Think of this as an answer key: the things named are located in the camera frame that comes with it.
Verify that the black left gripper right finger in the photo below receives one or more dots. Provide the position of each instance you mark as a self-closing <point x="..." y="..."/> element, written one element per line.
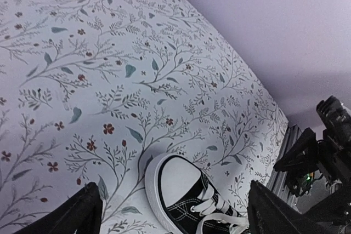
<point x="267" y="213"/>

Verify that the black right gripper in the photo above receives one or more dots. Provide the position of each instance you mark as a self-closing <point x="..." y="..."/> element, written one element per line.
<point x="329" y="155"/>

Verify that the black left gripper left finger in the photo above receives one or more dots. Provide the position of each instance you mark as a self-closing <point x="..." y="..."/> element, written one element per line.
<point x="79" y="214"/>

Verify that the black white canvas sneaker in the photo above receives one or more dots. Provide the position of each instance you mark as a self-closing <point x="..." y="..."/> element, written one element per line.
<point x="184" y="200"/>

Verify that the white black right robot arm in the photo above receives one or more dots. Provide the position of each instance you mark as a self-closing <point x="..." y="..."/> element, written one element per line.
<point x="334" y="208"/>

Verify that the floral patterned table mat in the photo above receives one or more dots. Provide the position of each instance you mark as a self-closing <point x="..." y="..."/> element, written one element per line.
<point x="93" y="90"/>

